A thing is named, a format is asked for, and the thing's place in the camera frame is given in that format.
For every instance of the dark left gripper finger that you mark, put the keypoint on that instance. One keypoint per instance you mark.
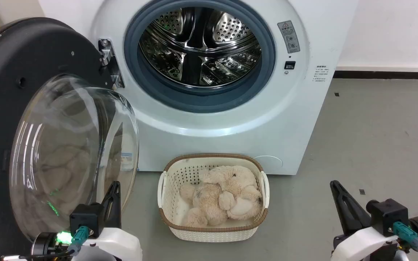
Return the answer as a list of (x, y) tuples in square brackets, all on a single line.
[(117, 210), (108, 208)]

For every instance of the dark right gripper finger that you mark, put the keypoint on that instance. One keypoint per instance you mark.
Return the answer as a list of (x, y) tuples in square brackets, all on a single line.
[(348, 208)]

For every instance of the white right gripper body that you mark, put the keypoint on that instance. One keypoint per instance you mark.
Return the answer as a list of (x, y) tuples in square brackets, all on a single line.
[(365, 243)]

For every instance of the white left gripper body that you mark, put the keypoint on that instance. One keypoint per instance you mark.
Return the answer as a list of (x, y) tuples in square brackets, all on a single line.
[(118, 243)]

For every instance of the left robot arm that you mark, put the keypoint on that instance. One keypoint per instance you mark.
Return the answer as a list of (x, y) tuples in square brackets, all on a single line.
[(44, 246)]

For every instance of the white front-load washing machine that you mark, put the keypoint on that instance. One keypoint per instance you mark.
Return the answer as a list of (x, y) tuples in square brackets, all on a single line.
[(230, 137)]

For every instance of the metal door hinge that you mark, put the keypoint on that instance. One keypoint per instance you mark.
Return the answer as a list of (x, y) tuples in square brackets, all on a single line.
[(106, 54)]

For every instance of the black door latch slot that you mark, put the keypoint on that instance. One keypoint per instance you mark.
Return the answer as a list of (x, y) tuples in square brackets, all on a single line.
[(290, 65)]

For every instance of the round white filter cover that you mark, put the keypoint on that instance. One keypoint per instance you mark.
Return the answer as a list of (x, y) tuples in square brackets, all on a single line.
[(271, 163)]

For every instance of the white plastic laundry basket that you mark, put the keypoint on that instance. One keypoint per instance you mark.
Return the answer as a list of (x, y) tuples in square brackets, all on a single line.
[(212, 235)]

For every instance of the beige plush toy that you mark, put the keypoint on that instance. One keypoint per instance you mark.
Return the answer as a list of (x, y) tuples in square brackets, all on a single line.
[(227, 192)]

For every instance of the small printed text label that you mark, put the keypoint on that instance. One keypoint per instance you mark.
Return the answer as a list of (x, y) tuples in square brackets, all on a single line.
[(319, 74)]

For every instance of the perforated steel washer drum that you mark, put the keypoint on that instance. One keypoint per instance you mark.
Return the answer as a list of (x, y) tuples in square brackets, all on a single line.
[(194, 54)]

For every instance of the grey warning sticker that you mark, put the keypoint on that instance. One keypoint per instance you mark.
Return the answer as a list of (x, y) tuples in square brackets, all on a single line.
[(289, 36)]

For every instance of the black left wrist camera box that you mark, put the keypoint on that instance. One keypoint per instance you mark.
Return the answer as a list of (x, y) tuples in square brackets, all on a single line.
[(85, 217)]

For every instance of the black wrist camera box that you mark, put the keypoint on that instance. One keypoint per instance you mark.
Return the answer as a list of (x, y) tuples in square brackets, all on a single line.
[(388, 214), (85, 217)]

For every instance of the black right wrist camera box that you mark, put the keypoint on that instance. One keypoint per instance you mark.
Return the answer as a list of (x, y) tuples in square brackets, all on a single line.
[(388, 214)]

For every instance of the dark wall baseboard strip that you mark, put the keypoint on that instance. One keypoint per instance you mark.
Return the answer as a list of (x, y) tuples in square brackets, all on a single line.
[(386, 75)]

